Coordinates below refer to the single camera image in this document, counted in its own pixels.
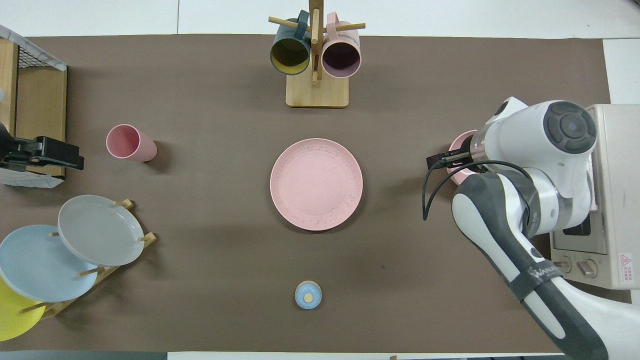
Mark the blue call bell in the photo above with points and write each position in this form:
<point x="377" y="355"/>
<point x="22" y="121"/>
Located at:
<point x="308" y="295"/>

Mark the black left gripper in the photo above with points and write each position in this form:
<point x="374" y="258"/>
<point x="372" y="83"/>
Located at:
<point x="17" y="150"/>

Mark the light blue plate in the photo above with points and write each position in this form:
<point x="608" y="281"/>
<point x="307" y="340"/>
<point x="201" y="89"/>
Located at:
<point x="40" y="265"/>

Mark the pink bowl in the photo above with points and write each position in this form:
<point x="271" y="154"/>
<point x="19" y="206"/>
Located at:
<point x="457" y="175"/>

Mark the pink speckled plate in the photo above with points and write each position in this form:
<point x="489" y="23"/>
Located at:
<point x="316" y="185"/>

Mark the wooden plate rack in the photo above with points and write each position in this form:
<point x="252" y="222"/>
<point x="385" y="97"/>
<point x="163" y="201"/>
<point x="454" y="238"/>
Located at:
<point x="112" y="270"/>

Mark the light pink mug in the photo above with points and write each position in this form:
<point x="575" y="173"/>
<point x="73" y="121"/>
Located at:
<point x="342" y="55"/>

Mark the cream toaster oven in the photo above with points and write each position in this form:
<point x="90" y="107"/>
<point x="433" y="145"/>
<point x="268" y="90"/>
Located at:
<point x="615" y="200"/>

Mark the dark teal mug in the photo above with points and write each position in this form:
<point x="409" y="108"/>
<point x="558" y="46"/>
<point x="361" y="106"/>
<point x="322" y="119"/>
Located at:
<point x="290" y="52"/>

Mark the brown table mat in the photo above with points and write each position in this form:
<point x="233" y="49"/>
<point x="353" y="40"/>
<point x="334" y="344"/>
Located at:
<point x="210" y="200"/>

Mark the grey plate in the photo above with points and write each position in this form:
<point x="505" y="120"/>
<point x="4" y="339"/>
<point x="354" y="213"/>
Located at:
<point x="100" y="230"/>

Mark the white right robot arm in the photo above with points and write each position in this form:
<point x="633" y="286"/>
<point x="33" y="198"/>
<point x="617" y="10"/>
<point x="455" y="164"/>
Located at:
<point x="530" y="150"/>

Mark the pink tumbler cup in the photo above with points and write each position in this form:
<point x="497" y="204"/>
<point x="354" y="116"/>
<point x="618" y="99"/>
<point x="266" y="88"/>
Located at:
<point x="131" y="144"/>

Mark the wooden mug tree stand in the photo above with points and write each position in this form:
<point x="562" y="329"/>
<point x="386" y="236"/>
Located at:
<point x="317" y="92"/>

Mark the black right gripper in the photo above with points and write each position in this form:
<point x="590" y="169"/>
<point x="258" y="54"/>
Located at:
<point x="467" y="167"/>

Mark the yellow plate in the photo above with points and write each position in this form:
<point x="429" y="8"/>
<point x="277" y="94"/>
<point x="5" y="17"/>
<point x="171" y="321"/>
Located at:
<point x="12" y="317"/>

